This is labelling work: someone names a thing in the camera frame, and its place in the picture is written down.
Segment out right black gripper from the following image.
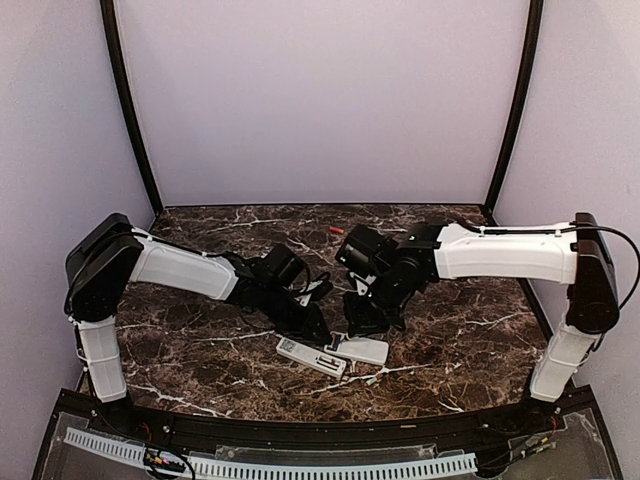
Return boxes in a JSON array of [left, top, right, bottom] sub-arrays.
[[342, 267, 408, 337]]

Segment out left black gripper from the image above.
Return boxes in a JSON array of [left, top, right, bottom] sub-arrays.
[[259, 284, 333, 345]]

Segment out grey remote control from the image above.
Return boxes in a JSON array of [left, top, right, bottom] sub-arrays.
[[323, 337, 389, 366]]

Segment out white slim remote control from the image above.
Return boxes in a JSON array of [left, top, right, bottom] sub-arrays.
[[276, 338, 347, 379]]

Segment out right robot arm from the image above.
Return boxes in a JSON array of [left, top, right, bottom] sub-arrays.
[[335, 212, 631, 434]]

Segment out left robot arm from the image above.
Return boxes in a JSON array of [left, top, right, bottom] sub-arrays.
[[63, 213, 332, 436]]

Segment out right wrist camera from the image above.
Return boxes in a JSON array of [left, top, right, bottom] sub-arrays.
[[348, 272, 376, 296]]

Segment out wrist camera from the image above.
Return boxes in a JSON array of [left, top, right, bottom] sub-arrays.
[[294, 272, 333, 307], [348, 272, 376, 296]]

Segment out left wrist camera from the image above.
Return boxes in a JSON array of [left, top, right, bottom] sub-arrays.
[[294, 272, 333, 307]]

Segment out right black frame post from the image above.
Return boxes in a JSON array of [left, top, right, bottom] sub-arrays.
[[482, 0, 544, 219]]

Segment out black frame post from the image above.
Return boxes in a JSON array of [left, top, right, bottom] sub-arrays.
[[99, 0, 164, 218], [482, 0, 544, 219]]

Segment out black front rail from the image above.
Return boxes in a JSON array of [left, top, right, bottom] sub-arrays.
[[90, 386, 601, 451]]

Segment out white slotted cable duct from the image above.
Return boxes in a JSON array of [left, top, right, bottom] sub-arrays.
[[63, 427, 478, 479]]

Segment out left black frame post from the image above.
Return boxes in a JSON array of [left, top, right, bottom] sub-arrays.
[[99, 0, 164, 218]]

